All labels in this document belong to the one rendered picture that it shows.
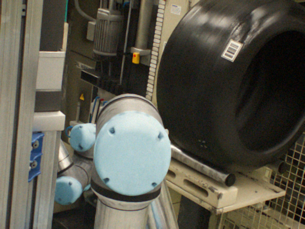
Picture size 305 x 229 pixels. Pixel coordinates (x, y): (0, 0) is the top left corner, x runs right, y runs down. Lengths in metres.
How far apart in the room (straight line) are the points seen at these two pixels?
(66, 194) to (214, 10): 0.76
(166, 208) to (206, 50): 0.80
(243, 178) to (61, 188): 0.93
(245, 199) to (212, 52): 0.57
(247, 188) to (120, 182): 1.33
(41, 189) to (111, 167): 0.41
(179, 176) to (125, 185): 1.19
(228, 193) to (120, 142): 1.14
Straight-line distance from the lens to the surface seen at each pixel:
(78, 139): 1.64
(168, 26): 2.23
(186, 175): 2.07
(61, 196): 1.56
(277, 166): 2.20
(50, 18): 1.21
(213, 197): 2.00
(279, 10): 1.94
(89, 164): 1.67
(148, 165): 0.91
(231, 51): 1.80
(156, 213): 1.12
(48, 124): 1.24
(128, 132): 0.90
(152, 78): 2.32
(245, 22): 1.85
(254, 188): 2.23
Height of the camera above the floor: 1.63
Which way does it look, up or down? 17 degrees down
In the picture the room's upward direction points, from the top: 8 degrees clockwise
